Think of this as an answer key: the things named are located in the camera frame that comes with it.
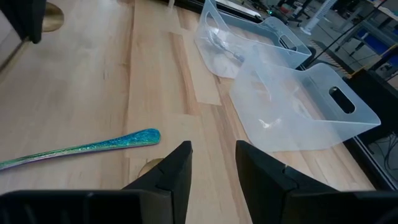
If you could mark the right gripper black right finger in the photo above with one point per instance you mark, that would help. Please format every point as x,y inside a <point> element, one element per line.
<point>270,199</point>

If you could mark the clear plastic bin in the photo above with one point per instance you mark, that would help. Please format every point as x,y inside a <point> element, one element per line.
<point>224,67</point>
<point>311,124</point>

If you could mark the black office chair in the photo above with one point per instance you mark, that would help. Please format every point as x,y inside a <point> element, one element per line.
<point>292,11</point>

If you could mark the white tower fan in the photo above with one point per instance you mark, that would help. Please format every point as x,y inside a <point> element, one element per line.
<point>320,14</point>

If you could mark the gold spoon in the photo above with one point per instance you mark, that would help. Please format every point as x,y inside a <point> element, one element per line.
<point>54,17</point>
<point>149,166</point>

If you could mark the black hazard striped floor mat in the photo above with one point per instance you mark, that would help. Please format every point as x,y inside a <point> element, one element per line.
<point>332,57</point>

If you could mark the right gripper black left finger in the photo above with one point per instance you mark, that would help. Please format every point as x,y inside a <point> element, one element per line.
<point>171,186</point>

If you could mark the iridescent rainbow spoon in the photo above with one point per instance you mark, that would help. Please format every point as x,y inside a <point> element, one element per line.
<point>133,140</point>

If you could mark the blue storage crate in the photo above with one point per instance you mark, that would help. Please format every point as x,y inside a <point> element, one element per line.
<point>373,42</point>

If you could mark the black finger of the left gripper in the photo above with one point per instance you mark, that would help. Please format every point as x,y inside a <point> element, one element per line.
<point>25,15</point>

